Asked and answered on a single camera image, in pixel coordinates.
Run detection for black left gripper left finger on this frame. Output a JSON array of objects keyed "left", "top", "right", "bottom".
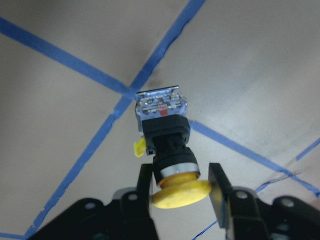
[{"left": 30, "top": 163, "right": 159, "bottom": 240}]

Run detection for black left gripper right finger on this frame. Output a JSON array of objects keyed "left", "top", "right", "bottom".
[{"left": 208, "top": 163, "right": 320, "bottom": 240}]

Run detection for yellow push button switch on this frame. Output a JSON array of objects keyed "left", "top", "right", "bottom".
[{"left": 133, "top": 85, "right": 212, "bottom": 209}]

